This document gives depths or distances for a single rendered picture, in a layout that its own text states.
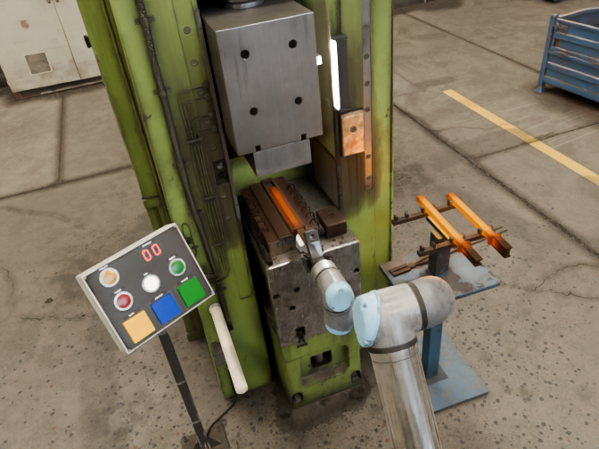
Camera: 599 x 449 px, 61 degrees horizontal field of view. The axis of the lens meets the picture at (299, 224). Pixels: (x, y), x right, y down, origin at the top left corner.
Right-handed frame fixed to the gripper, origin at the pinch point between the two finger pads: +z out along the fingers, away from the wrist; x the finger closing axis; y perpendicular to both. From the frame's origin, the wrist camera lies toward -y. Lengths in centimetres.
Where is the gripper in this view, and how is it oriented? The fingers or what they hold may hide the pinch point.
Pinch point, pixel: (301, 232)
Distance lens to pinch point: 190.5
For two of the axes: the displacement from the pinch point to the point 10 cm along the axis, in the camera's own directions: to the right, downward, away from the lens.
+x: 9.3, -2.8, 2.2
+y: 1.0, 8.1, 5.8
